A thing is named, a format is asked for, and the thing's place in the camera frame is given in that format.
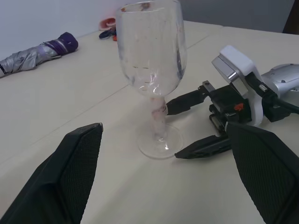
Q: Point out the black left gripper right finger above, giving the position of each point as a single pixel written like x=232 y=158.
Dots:
x=268 y=170

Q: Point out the clear wine glass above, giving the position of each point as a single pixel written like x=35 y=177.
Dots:
x=151 y=58

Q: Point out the small red object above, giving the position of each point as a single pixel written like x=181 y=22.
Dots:
x=114 y=38

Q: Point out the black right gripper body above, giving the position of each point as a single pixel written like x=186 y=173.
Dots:
x=224 y=102

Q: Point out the dark brown furniture piece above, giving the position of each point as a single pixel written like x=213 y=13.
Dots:
x=293 y=16

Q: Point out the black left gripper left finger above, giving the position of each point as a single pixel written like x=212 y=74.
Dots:
x=58 y=177

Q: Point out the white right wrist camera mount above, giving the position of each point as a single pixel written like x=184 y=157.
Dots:
x=238 y=57

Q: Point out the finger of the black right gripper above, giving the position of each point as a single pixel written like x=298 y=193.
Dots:
x=205 y=148
x=184 y=103

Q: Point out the pink round object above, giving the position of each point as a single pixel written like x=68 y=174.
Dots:
x=107 y=23

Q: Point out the folded silver purple umbrella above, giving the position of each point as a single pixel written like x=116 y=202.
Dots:
x=35 y=54

